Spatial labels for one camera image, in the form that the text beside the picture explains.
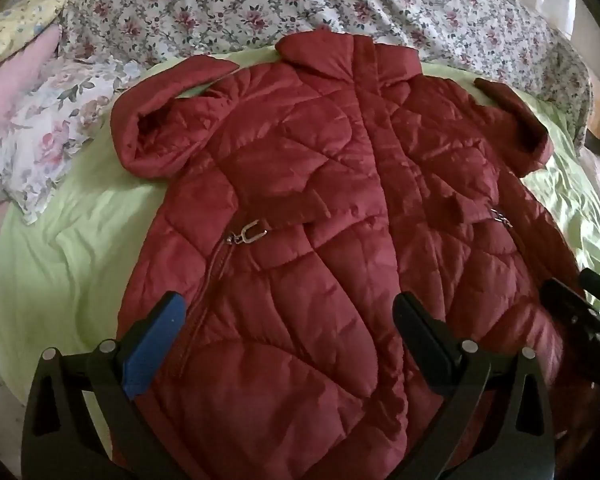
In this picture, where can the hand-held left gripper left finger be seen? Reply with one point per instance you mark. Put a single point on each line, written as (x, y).
(152, 345)

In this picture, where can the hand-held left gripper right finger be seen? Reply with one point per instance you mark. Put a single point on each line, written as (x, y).
(425, 340)

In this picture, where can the red quilted jacket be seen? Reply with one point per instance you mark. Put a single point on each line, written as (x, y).
(305, 185)

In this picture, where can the light green bed sheet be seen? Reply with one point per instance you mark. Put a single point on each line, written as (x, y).
(70, 260)

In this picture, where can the pastel floral pillow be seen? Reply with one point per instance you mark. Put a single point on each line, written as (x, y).
(40, 130)

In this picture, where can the pink cloth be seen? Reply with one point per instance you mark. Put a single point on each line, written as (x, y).
(10, 80)

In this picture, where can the white rose print duvet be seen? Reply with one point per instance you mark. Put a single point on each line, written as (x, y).
(230, 5)

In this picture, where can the yellow floral pillow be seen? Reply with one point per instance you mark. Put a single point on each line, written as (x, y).
(20, 20)

